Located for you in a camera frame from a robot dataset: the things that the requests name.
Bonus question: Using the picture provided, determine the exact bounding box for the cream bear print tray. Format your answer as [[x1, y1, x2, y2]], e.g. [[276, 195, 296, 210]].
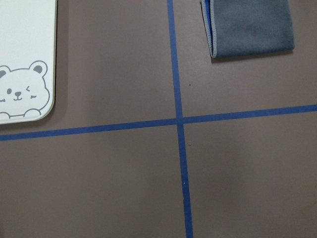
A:
[[0, 0, 57, 124]]

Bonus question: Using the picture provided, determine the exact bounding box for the folded grey cloth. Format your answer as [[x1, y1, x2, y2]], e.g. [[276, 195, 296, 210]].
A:
[[201, 0, 295, 58]]

